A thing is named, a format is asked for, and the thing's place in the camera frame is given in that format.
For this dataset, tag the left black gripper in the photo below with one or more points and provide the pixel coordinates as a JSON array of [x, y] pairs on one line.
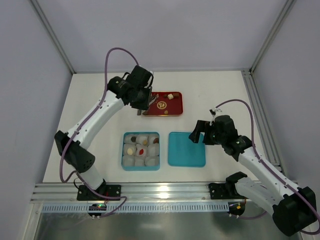
[[141, 104]]

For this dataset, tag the aluminium mounting rail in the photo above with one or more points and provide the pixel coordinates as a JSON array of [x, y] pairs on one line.
[[135, 192]]

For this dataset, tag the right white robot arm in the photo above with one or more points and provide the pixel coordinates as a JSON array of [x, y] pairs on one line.
[[291, 207]]

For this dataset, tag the cream white chocolate cube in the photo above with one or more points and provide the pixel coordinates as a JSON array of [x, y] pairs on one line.
[[170, 96]]

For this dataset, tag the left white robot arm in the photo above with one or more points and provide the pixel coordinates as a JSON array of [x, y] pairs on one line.
[[73, 145]]

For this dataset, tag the teal box with paper cups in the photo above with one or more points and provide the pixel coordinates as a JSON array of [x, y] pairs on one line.
[[149, 161]]

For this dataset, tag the teal box lid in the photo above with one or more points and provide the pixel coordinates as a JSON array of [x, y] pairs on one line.
[[182, 152]]

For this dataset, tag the white oval chocolate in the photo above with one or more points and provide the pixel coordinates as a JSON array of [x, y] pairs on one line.
[[129, 151]]

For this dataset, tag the white slotted cable duct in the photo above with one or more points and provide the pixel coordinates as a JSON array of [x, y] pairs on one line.
[[136, 207]]

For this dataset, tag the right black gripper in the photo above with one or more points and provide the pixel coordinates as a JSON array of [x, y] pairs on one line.
[[205, 133]]

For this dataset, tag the red rectangular tray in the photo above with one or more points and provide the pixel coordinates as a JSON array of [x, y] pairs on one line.
[[173, 106]]

